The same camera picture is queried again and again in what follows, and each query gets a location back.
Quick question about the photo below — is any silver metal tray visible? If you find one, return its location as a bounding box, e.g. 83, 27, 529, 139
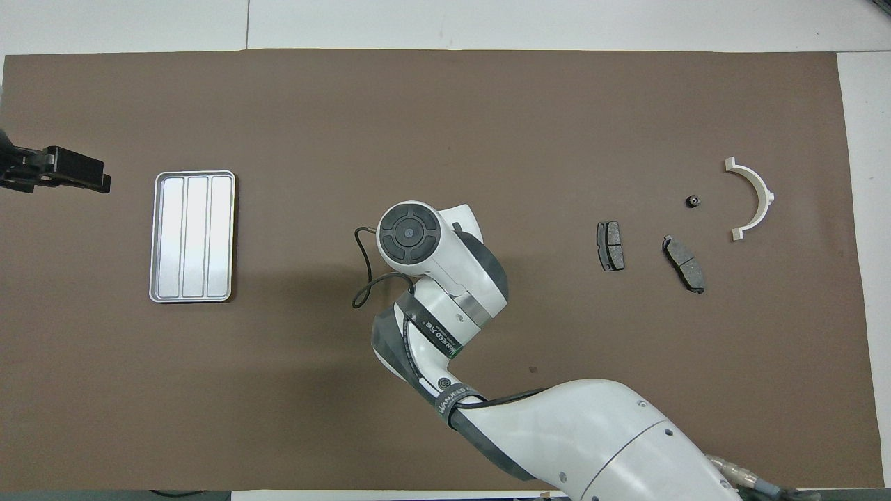
148, 170, 237, 304

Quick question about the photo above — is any short grey brake pad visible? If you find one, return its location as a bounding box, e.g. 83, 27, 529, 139
596, 221, 625, 272

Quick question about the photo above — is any long grey brake pad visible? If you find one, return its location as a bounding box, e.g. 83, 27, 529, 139
661, 234, 706, 294

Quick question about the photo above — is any brown table mat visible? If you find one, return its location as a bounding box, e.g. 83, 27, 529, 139
0, 49, 885, 491

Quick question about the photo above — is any white half ring bracket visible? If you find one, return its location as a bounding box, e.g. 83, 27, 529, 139
724, 157, 775, 241

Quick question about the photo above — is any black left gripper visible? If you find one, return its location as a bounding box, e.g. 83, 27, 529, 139
0, 145, 111, 195

